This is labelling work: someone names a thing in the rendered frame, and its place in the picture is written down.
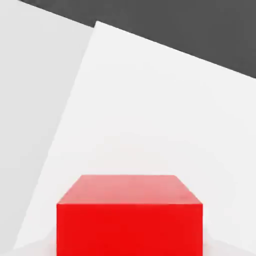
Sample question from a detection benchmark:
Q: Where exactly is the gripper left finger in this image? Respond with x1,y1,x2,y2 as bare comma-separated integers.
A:
2,226,58,256

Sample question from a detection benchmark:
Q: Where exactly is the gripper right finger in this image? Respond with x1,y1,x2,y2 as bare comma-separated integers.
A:
202,229,256,256

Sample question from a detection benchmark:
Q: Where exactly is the small red cube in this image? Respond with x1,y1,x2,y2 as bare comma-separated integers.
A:
56,174,204,256

